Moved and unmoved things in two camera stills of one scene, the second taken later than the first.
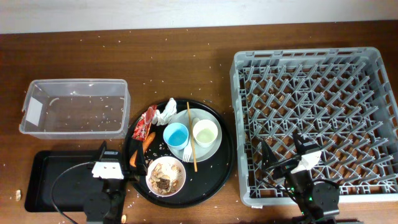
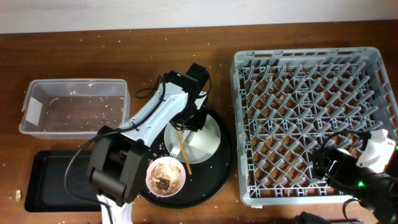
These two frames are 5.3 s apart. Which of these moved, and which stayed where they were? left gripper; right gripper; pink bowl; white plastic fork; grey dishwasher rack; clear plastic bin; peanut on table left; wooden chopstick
Moved: wooden chopstick; left gripper; right gripper; white plastic fork
Stayed: pink bowl; grey dishwasher rack; peanut on table left; clear plastic bin
